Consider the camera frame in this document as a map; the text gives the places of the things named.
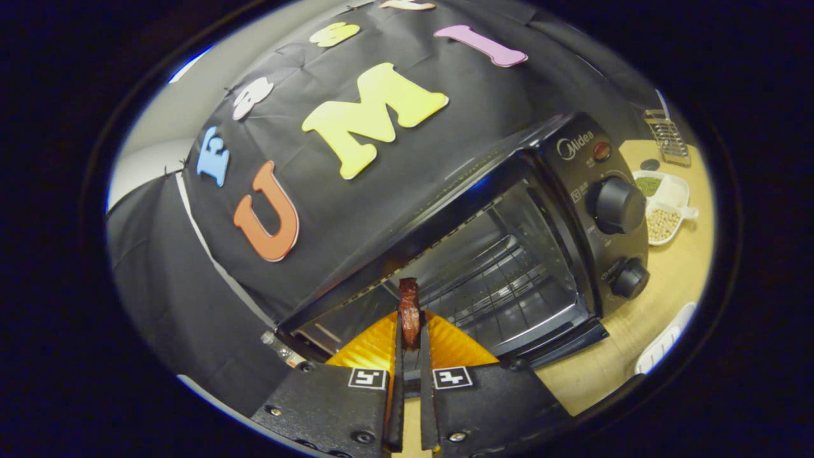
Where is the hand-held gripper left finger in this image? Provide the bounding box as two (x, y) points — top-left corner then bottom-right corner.
(251, 310), (406, 458)

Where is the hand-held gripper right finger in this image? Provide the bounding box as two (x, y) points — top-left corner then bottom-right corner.
(418, 310), (573, 458)

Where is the brown meat piece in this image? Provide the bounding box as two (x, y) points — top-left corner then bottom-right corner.
(398, 277), (422, 349)

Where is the black toaster oven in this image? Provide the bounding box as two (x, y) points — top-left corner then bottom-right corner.
(277, 113), (651, 370)

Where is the clear glass bottle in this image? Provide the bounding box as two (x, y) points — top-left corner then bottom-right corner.
(261, 330), (307, 368)

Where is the white rectangular tray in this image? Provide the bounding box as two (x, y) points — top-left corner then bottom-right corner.
(635, 302), (697, 375)

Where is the white divided dish with beans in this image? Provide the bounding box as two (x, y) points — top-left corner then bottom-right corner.
(633, 170), (699, 246)

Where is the wire mesh utensil holder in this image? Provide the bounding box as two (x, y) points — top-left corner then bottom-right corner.
(642, 109), (692, 167)

